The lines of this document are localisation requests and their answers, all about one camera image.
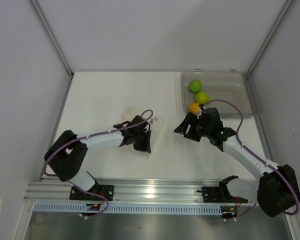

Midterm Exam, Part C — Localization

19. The clear plastic food container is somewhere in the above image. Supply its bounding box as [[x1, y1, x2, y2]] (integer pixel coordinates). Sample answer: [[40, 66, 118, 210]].
[[180, 70, 262, 118]]

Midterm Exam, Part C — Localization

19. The orange fruit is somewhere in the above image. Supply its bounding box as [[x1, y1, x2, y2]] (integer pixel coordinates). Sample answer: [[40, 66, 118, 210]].
[[188, 102, 201, 114]]

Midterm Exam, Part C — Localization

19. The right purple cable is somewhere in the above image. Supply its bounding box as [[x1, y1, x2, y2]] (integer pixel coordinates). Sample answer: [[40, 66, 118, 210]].
[[202, 99, 300, 222]]

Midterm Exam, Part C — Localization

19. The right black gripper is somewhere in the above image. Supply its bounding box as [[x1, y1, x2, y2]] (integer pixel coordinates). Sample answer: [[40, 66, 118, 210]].
[[173, 112, 211, 143]]

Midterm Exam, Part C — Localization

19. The purple cable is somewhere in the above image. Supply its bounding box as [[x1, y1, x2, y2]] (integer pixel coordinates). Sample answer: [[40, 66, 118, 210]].
[[202, 99, 300, 222], [44, 109, 156, 221]]

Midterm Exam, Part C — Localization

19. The round green lime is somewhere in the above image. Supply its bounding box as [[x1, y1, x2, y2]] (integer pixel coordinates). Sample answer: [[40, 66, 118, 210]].
[[188, 79, 202, 93]]

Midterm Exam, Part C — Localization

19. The slotted white cable duct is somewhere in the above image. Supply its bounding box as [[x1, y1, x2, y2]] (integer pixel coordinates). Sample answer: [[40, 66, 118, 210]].
[[33, 202, 223, 216]]

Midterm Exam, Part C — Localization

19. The right aluminium frame post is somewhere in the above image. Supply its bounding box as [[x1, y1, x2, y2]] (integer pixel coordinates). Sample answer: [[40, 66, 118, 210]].
[[246, 0, 296, 77]]

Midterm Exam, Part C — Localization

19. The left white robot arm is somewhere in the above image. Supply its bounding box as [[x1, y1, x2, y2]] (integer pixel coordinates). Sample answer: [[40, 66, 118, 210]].
[[44, 115, 152, 200]]

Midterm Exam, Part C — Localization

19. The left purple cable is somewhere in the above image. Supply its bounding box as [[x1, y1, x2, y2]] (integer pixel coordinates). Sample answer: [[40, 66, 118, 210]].
[[44, 109, 156, 221]]

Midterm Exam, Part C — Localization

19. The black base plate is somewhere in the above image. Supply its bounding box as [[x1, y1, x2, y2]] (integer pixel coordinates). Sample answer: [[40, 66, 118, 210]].
[[69, 184, 115, 201], [197, 186, 248, 204]]

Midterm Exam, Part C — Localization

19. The green pear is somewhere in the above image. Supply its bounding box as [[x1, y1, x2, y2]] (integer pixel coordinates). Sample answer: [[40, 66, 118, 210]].
[[195, 91, 211, 104]]

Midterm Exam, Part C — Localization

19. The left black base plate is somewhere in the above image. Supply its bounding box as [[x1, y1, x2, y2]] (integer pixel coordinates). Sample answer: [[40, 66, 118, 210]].
[[69, 184, 115, 201]]

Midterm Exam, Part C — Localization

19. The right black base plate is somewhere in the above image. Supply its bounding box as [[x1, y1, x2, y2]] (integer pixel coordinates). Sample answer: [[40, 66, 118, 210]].
[[197, 186, 248, 204]]

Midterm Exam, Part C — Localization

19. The aluminium mounting rail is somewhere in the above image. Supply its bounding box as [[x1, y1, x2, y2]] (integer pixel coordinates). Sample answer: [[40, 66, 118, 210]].
[[23, 177, 296, 206]]

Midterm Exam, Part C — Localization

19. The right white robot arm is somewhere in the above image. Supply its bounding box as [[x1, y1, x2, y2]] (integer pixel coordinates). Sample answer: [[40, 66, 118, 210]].
[[174, 107, 300, 218]]

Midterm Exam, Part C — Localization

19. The clear zip top bag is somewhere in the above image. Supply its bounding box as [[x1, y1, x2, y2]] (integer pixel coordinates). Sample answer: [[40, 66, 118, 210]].
[[115, 107, 168, 159]]

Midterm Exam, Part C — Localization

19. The aluminium frame post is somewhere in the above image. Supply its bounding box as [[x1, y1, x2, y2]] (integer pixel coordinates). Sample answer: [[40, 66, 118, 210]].
[[246, 0, 296, 77], [28, 0, 74, 79]]

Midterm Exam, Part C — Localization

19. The left aluminium frame post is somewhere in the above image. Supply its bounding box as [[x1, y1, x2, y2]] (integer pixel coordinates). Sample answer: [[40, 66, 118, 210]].
[[28, 0, 74, 79]]

